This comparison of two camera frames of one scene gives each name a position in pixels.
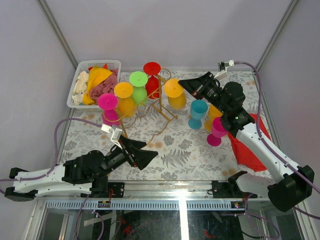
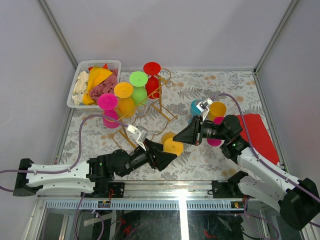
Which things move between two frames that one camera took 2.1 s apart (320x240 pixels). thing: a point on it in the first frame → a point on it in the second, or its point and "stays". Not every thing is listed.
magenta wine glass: x=218 y=130 stays
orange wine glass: x=213 y=113 stays
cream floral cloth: x=80 y=88 stays
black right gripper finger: x=192 y=85 → x=190 y=134
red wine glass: x=152 y=69 stays
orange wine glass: x=177 y=97 → x=170 y=145
